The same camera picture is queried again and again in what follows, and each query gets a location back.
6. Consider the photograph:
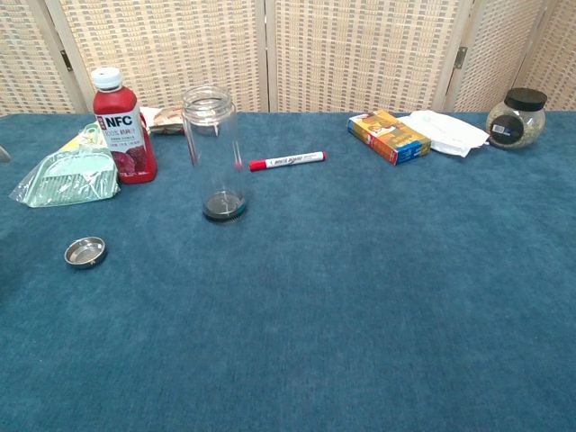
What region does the yellow white booklet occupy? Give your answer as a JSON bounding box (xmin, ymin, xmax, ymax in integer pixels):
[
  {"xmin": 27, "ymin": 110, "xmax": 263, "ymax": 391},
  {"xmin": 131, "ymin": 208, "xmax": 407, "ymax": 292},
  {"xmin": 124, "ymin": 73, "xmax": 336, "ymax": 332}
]
[{"xmin": 58, "ymin": 129, "xmax": 91, "ymax": 152}]

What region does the green dustpan in plastic bag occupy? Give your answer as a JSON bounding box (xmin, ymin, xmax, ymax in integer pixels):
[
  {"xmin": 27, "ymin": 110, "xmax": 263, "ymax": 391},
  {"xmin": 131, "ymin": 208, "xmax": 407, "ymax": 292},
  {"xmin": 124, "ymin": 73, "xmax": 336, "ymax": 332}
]
[{"xmin": 9, "ymin": 121, "xmax": 122, "ymax": 209}]

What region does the red NFC juice bottle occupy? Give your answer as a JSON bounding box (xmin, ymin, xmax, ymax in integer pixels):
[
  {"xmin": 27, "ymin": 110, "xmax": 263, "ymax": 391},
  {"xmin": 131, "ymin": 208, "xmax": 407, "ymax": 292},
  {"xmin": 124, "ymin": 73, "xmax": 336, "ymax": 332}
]
[{"xmin": 91, "ymin": 67, "xmax": 159, "ymax": 185}]

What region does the brown snack packet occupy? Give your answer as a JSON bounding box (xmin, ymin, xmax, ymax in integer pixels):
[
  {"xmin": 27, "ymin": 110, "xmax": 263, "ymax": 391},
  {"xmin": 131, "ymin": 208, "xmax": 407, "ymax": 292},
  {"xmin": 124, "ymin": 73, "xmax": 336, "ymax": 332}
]
[{"xmin": 139, "ymin": 106, "xmax": 185, "ymax": 137}]

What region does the woven folding screen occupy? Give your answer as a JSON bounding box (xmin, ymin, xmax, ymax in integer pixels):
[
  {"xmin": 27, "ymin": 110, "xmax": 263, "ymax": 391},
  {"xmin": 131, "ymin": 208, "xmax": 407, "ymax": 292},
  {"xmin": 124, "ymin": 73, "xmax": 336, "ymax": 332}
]
[{"xmin": 0, "ymin": 0, "xmax": 576, "ymax": 117}]

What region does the clear glass bottle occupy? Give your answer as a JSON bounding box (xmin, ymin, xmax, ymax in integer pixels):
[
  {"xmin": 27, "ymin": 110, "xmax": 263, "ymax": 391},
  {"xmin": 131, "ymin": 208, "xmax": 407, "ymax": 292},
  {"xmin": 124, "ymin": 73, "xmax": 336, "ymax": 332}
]
[{"xmin": 181, "ymin": 85, "xmax": 248, "ymax": 227}]

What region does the red whiteboard marker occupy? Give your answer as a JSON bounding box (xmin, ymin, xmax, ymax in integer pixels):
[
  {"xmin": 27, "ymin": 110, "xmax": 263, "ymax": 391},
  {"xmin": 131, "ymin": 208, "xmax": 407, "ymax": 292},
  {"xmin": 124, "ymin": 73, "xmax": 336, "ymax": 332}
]
[{"xmin": 248, "ymin": 150, "xmax": 329, "ymax": 173}]

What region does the blue table cloth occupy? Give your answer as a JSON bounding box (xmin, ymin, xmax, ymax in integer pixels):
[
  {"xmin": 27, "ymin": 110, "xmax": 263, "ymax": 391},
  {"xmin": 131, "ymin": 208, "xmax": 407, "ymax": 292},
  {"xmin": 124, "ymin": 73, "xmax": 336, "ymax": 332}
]
[{"xmin": 0, "ymin": 110, "xmax": 576, "ymax": 432}]

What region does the orange yellow cardboard box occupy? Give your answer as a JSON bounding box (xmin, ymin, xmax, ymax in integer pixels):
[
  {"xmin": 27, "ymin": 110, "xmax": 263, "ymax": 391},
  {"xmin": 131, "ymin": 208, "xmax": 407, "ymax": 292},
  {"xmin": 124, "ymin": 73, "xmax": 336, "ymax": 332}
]
[{"xmin": 346, "ymin": 109, "xmax": 432, "ymax": 167}]

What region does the white wet wipes pack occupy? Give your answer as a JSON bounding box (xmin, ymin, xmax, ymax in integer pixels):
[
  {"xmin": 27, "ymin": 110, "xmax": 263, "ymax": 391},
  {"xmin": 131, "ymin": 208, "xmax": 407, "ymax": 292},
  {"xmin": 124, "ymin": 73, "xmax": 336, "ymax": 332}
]
[{"xmin": 398, "ymin": 110, "xmax": 491, "ymax": 159}]

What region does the glass jar with black lid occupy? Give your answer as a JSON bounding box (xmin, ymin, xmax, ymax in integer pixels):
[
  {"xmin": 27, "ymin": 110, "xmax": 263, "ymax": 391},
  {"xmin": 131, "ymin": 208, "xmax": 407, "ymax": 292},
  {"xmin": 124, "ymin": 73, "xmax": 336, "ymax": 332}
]
[{"xmin": 485, "ymin": 87, "xmax": 548, "ymax": 150}]

